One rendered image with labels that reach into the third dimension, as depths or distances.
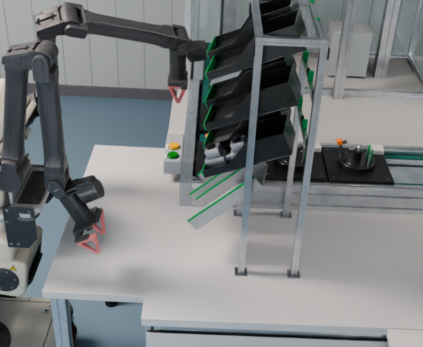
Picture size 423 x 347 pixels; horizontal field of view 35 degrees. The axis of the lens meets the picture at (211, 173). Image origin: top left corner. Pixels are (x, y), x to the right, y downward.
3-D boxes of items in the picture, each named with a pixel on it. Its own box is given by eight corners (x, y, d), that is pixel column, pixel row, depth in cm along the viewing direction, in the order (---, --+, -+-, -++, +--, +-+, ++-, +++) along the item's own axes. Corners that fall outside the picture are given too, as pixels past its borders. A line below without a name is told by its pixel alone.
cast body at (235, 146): (232, 162, 204) (224, 143, 201) (234, 155, 207) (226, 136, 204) (258, 155, 201) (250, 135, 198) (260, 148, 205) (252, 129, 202)
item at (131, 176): (42, 298, 208) (41, 290, 206) (95, 150, 284) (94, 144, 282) (268, 309, 207) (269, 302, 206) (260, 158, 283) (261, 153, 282)
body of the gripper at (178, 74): (188, 76, 237) (188, 56, 233) (186, 88, 229) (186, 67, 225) (169, 75, 237) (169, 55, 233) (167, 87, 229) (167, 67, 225)
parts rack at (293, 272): (234, 275, 216) (252, 38, 173) (233, 209, 246) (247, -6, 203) (300, 278, 216) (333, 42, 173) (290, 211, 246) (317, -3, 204)
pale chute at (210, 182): (197, 203, 227) (188, 194, 226) (205, 182, 238) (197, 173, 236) (261, 160, 213) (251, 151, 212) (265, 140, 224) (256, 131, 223)
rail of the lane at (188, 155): (179, 206, 247) (179, 180, 241) (189, 98, 322) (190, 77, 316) (194, 206, 247) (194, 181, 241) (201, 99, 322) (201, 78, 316)
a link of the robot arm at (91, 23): (56, 12, 206) (62, 37, 200) (62, -2, 202) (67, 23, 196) (180, 34, 228) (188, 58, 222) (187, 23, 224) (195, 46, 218)
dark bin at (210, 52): (208, 60, 199) (199, 37, 196) (217, 43, 210) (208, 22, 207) (298, 30, 189) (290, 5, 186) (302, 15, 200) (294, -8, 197)
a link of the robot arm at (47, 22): (29, 1, 199) (33, 25, 194) (75, -1, 203) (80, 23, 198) (34, 100, 235) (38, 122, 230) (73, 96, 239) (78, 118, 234)
